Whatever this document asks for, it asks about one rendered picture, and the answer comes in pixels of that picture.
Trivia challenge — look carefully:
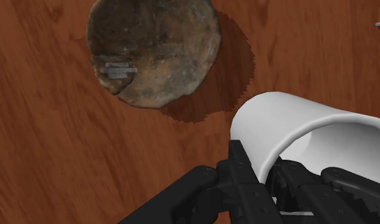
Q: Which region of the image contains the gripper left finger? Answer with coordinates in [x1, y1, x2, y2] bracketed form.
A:
[117, 139, 283, 224]

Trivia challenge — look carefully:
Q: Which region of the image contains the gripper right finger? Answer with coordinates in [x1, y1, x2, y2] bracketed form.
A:
[265, 157, 380, 224]

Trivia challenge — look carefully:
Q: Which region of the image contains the white cup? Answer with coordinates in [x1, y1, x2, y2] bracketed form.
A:
[230, 91, 380, 188]

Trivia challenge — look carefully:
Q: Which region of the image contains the brown rustic bowl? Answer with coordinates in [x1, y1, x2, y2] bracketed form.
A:
[85, 0, 222, 109]

